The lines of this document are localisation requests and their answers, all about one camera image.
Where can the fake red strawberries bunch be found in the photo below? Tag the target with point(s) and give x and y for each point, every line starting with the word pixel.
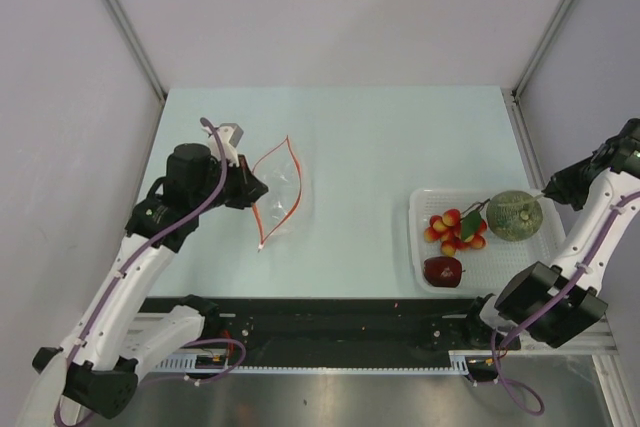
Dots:
pixel 458 230

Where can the aluminium frame post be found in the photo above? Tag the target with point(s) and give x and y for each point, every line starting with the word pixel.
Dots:
pixel 132 41
pixel 543 46

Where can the left aluminium frame post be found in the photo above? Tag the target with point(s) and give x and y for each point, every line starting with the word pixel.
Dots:
pixel 132 41

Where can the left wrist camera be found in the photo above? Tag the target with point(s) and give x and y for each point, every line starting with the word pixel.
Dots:
pixel 230 133

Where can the right aluminium frame post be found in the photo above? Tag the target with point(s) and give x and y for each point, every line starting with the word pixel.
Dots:
pixel 543 46

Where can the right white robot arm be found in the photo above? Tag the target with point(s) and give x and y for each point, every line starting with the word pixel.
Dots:
pixel 556 301

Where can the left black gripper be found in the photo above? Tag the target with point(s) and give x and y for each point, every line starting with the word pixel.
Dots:
pixel 249 187

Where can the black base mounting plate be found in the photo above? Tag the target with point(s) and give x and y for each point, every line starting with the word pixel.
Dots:
pixel 352 333

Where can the fake red apple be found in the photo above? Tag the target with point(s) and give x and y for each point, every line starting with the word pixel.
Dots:
pixel 443 271

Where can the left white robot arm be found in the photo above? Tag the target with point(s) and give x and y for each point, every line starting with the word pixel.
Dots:
pixel 97 366

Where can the clear zip top bag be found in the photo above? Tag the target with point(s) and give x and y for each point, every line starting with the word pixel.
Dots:
pixel 285 210

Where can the fake green melon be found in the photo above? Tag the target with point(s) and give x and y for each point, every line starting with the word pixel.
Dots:
pixel 514 216

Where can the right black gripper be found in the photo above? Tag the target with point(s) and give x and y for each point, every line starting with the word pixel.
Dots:
pixel 562 187

